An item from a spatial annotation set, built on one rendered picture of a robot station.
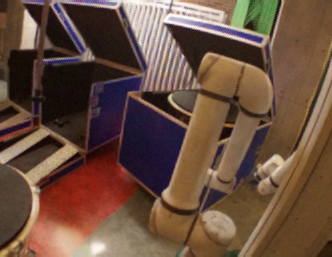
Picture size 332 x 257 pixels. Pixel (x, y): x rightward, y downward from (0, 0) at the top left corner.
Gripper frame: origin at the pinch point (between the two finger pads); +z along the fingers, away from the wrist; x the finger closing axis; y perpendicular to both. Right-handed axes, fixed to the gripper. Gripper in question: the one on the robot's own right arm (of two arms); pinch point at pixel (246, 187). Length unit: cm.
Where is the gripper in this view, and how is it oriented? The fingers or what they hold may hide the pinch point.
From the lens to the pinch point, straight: 167.2
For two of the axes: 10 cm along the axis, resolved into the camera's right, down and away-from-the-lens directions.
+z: -4.0, 6.4, 6.5
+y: 0.9, 7.4, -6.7
